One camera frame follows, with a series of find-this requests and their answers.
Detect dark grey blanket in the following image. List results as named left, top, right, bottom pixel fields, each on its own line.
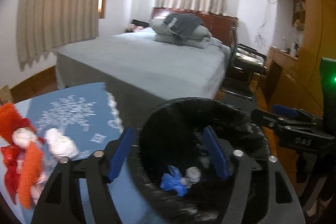
left=163, top=13, right=203, bottom=40

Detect blue plastic bag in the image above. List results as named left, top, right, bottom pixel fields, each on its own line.
left=159, top=165, right=188, bottom=197

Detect wooden headboard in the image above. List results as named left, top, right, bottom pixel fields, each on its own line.
left=151, top=7, right=238, bottom=47

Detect brown paper bag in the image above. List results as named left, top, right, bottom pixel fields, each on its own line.
left=0, top=85, right=14, bottom=105

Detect left beige curtain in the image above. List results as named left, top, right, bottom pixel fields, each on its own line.
left=17, top=0, right=99, bottom=69

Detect bed with grey sheet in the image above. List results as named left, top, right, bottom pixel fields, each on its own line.
left=55, top=27, right=232, bottom=109

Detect white tissue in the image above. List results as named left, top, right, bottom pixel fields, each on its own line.
left=45, top=128, right=79, bottom=159
left=180, top=166, right=202, bottom=189

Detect folded grey duvet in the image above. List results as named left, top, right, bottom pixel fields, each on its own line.
left=149, top=13, right=212, bottom=49

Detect red glove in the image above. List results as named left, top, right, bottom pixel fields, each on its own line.
left=1, top=103, right=44, bottom=203

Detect wooden cabinet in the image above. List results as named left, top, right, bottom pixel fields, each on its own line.
left=261, top=0, right=335, bottom=117

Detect black metal chair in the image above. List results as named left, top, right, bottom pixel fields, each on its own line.
left=221, top=26, right=266, bottom=101

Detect black bag beside bed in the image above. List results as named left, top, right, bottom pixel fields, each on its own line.
left=125, top=19, right=149, bottom=33

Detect white wall cables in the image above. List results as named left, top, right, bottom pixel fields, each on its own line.
left=254, top=0, right=277, bottom=49

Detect orange foam net sleeve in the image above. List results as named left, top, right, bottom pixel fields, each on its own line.
left=18, top=142, right=43, bottom=209

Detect black lined trash bin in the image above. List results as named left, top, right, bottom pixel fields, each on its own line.
left=127, top=98, right=271, bottom=223

